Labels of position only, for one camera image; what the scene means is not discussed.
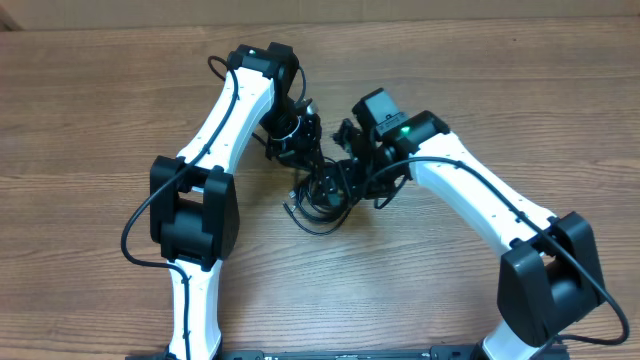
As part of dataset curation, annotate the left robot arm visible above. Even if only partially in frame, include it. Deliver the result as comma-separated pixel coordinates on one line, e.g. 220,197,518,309
149,42,320,359

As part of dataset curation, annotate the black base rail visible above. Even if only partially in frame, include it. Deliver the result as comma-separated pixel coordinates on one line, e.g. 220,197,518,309
125,345,570,360

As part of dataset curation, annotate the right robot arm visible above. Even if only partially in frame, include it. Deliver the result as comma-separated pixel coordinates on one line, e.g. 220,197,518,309
333,88,604,359

